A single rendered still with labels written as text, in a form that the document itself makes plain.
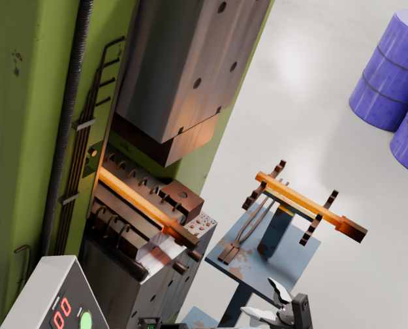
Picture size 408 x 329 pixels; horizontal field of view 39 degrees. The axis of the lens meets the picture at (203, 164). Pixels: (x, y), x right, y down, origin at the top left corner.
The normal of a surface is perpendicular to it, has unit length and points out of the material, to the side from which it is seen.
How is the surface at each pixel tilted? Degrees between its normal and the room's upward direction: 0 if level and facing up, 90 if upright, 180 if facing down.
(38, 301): 30
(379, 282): 0
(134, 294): 90
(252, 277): 0
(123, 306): 90
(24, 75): 90
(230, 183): 0
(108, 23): 90
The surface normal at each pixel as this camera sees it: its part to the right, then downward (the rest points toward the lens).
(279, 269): 0.28, -0.76
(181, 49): -0.57, 0.36
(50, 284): -0.22, -0.82
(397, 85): -0.34, 0.50
